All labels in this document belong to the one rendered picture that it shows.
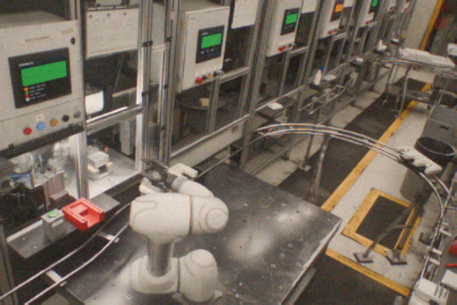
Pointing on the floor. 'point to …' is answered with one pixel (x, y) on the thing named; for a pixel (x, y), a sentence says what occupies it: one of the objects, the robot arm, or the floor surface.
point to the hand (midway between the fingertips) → (145, 167)
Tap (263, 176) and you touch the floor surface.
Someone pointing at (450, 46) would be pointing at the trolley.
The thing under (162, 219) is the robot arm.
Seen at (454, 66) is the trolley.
